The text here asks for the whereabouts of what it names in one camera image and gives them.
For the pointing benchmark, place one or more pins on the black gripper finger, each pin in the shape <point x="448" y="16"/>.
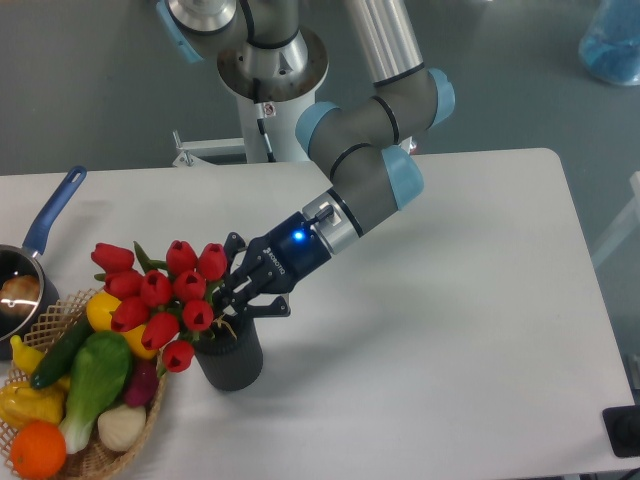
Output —
<point x="234" y="290"/>
<point x="278" y="308"/>

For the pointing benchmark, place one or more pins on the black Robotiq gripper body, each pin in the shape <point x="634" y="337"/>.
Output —
<point x="275" y="262"/>

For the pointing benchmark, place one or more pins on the red tulip bouquet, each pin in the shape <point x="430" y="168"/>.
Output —
<point x="172" y="297"/>

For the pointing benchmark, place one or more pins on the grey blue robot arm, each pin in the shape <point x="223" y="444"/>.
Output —
<point x="362" y="193"/>

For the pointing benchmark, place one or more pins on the dark grey ribbed vase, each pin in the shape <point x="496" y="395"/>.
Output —
<point x="231" y="363"/>

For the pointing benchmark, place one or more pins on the yellow squash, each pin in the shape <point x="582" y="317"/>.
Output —
<point x="99" y="309"/>

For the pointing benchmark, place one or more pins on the green bok choy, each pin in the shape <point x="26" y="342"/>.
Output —
<point x="98" y="375"/>

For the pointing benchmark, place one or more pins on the white garlic bulb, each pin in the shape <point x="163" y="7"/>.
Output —
<point x="120" y="427"/>

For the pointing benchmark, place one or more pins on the dark green cucumber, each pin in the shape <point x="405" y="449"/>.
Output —
<point x="58" y="361"/>

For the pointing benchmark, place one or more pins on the brown bread in pan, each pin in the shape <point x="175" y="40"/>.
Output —
<point x="19" y="296"/>

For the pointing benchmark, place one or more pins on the yellow banana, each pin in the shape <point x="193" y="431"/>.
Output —
<point x="27" y="358"/>

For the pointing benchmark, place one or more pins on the woven wicker basket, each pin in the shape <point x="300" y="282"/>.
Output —
<point x="95" y="461"/>

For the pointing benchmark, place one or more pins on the yellow bell pepper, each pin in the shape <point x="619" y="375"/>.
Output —
<point x="22" y="405"/>

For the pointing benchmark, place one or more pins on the orange fruit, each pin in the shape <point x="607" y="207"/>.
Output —
<point x="38" y="451"/>

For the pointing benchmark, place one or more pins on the black device at edge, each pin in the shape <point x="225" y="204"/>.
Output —
<point x="622" y="426"/>

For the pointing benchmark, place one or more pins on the blue plastic bag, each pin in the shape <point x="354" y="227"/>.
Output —
<point x="609" y="49"/>

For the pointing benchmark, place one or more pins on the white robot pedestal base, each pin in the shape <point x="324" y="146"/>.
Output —
<point x="273" y="66"/>

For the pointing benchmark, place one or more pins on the blue handled saucepan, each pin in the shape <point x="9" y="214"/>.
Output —
<point x="24" y="260"/>

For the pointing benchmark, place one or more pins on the white frame at right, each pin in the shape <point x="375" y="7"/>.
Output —
<point x="619" y="229"/>

